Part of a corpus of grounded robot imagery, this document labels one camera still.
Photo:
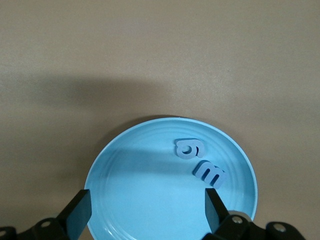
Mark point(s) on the blue foam letter m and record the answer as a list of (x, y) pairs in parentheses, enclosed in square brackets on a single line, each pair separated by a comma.
[(200, 170)]

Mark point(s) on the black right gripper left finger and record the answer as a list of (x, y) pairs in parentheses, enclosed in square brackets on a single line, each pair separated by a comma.
[(77, 215)]

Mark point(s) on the blue plate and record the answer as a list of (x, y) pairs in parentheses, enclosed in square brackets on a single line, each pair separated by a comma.
[(150, 190)]

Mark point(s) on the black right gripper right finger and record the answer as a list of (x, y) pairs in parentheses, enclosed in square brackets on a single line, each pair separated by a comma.
[(216, 215)]

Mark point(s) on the blue foam letter g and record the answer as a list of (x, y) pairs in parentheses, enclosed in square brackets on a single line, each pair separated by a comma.
[(180, 153)]

